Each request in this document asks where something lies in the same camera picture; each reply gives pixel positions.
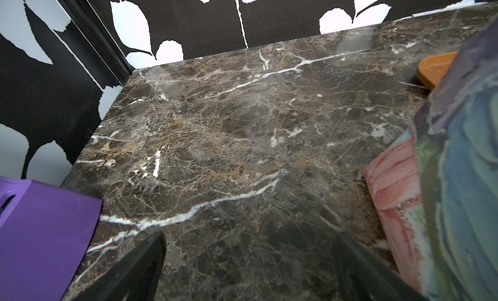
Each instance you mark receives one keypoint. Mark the purple plastic box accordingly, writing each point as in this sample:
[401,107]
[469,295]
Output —
[45,233]

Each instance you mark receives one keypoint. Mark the brown plastic tray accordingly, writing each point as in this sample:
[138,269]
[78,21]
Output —
[432,69]

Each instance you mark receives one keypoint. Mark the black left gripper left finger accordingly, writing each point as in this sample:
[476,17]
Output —
[135,277]

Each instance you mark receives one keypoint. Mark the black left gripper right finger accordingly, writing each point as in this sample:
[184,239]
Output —
[361,276]

